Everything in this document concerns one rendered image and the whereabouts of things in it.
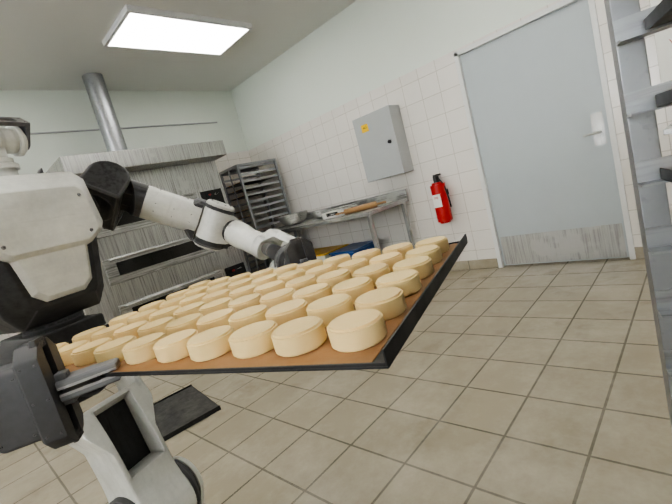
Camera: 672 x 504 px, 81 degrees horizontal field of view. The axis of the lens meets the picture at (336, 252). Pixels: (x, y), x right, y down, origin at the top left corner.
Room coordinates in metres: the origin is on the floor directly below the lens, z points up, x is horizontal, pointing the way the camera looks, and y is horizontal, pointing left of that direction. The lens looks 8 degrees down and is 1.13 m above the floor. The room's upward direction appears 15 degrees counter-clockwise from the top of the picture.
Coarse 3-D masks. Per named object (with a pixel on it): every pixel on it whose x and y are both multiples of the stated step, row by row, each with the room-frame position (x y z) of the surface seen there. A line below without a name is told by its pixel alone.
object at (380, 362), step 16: (464, 240) 0.60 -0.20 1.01; (448, 272) 0.47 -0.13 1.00; (432, 288) 0.40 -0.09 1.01; (416, 304) 0.35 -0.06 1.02; (416, 320) 0.34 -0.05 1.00; (400, 336) 0.30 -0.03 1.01; (384, 352) 0.27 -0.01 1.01; (208, 368) 0.36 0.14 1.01; (224, 368) 0.35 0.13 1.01; (240, 368) 0.34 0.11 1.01; (256, 368) 0.33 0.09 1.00; (272, 368) 0.32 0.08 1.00; (288, 368) 0.31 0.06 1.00; (304, 368) 0.30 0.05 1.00; (320, 368) 0.30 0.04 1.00; (336, 368) 0.29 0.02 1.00; (352, 368) 0.28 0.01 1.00; (368, 368) 0.27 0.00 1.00; (384, 368) 0.27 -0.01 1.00
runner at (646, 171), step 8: (648, 160) 0.51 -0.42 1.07; (656, 160) 0.50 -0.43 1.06; (664, 160) 0.50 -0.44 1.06; (640, 168) 0.51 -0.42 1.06; (648, 168) 0.51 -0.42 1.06; (656, 168) 0.51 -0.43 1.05; (640, 176) 0.51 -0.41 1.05; (648, 176) 0.51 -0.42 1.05; (656, 176) 0.51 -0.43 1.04; (640, 184) 0.50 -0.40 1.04; (648, 184) 0.49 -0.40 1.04; (656, 184) 0.49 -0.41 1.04
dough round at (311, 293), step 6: (306, 288) 0.50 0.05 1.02; (312, 288) 0.49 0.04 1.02; (318, 288) 0.48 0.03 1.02; (324, 288) 0.48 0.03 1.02; (330, 288) 0.49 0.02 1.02; (294, 294) 0.49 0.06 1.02; (300, 294) 0.48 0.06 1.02; (306, 294) 0.47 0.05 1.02; (312, 294) 0.47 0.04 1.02; (318, 294) 0.47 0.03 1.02; (324, 294) 0.47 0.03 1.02; (330, 294) 0.48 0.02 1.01; (306, 300) 0.47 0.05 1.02; (312, 300) 0.47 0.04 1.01
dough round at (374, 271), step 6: (372, 264) 0.54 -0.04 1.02; (378, 264) 0.53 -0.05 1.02; (384, 264) 0.52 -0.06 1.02; (360, 270) 0.52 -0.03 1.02; (366, 270) 0.51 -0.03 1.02; (372, 270) 0.50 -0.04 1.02; (378, 270) 0.50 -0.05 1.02; (384, 270) 0.50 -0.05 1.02; (354, 276) 0.51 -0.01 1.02; (360, 276) 0.50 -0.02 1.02; (366, 276) 0.49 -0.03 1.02; (372, 276) 0.49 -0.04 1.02; (378, 276) 0.49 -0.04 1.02
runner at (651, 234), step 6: (648, 228) 0.51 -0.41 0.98; (654, 228) 0.51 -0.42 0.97; (660, 228) 0.51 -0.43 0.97; (666, 228) 0.51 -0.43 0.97; (648, 234) 0.51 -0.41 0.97; (654, 234) 0.51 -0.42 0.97; (660, 234) 0.51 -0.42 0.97; (666, 234) 0.51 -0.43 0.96; (648, 240) 0.52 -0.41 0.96; (654, 240) 0.51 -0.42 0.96; (660, 240) 0.51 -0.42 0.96; (666, 240) 0.51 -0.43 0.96; (648, 246) 0.52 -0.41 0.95; (654, 246) 0.51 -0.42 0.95; (660, 246) 0.51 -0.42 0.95; (666, 246) 0.50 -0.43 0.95; (654, 252) 0.49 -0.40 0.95; (660, 252) 0.49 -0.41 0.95; (666, 252) 0.49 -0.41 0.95
